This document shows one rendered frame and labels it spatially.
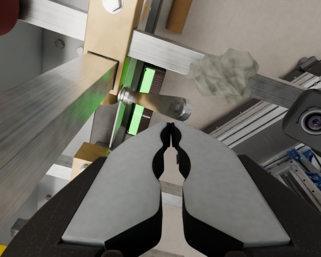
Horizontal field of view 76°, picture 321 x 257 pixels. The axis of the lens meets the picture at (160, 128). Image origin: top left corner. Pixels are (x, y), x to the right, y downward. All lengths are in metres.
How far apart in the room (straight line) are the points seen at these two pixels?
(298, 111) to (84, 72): 0.19
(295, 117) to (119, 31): 0.20
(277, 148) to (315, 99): 1.03
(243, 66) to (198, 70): 0.05
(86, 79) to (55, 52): 0.39
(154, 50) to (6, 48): 0.30
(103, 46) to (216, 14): 0.92
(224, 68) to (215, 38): 0.89
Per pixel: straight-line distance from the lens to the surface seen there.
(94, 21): 0.26
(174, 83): 1.17
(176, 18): 1.04
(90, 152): 0.38
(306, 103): 0.22
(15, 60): 0.51
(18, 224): 0.64
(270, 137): 1.18
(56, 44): 0.56
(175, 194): 0.41
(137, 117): 0.47
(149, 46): 0.26
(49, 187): 0.82
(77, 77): 0.18
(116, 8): 0.25
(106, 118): 0.49
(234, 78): 0.27
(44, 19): 0.30
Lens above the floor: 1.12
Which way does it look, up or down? 61 degrees down
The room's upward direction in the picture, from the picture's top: 176 degrees counter-clockwise
